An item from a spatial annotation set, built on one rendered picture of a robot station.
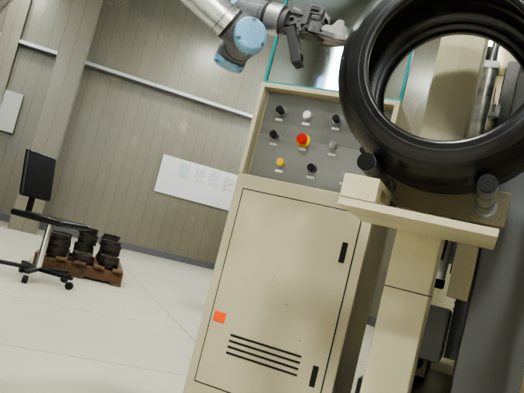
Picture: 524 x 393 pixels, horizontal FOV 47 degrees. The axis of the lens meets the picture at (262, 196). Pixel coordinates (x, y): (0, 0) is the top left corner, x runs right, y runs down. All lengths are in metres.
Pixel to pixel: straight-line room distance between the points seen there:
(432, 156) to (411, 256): 0.44
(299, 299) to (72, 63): 8.12
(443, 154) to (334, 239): 0.83
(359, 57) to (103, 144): 10.05
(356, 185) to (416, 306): 0.48
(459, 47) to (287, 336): 1.13
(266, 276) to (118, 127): 9.41
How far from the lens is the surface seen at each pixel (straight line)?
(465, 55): 1.92
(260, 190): 2.28
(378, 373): 1.81
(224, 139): 11.83
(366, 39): 1.55
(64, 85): 9.87
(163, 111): 11.63
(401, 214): 1.43
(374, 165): 1.47
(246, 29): 1.60
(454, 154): 1.44
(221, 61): 1.72
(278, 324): 2.22
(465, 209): 1.77
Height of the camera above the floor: 0.64
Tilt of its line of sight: 5 degrees up
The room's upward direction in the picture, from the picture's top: 14 degrees clockwise
